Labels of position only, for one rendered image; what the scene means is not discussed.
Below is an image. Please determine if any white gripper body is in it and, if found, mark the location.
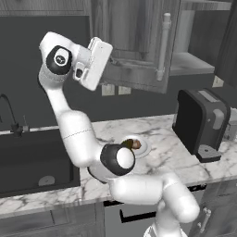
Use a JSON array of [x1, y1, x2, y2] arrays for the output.
[[80, 36, 114, 93]]

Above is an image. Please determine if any grey wood cabinet door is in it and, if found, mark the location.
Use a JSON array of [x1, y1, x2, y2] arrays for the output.
[[89, 0, 181, 95]]

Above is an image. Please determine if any dark green avocado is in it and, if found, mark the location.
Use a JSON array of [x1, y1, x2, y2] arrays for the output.
[[119, 139, 134, 150]]

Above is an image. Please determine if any brown bread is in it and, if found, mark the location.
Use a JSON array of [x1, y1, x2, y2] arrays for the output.
[[131, 139, 143, 150]]

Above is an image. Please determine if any white round plate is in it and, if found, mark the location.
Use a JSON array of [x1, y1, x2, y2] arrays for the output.
[[118, 134, 153, 159]]

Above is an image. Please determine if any dark tall cabinet panel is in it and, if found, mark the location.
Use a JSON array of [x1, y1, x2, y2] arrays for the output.
[[214, 0, 237, 91]]

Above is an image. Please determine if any grey wood base cabinet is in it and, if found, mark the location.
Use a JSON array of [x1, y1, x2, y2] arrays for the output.
[[0, 201, 106, 237]]

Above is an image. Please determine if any grey base cabinet door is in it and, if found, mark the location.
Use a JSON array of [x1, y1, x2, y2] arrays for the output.
[[188, 179, 237, 237]]

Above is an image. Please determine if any small grey soap dispenser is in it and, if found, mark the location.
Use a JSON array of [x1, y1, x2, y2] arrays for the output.
[[22, 115, 31, 132]]

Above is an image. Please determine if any black sink faucet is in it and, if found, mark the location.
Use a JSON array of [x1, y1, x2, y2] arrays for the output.
[[0, 94, 24, 137]]

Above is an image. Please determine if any black sink basin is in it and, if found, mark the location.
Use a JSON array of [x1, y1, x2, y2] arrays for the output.
[[0, 129, 81, 199]]

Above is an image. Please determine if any black coffee machine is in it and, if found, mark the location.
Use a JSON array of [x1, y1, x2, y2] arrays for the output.
[[171, 87, 232, 164]]

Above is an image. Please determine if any white wall outlet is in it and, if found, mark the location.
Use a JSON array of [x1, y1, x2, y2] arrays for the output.
[[212, 75, 225, 89], [101, 83, 116, 97], [118, 85, 132, 96]]

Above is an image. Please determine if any white cabinet door handle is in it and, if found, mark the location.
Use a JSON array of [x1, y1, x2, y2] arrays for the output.
[[155, 12, 172, 82]]

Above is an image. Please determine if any grey wood wall cabinet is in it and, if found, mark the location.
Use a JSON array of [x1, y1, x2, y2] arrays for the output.
[[0, 0, 237, 77]]

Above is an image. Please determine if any dishwasher with black handle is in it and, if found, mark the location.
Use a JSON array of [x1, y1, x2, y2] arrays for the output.
[[103, 183, 208, 237]]

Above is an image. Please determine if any white base cabinet handle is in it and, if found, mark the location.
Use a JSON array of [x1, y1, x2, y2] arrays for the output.
[[197, 206, 213, 234]]

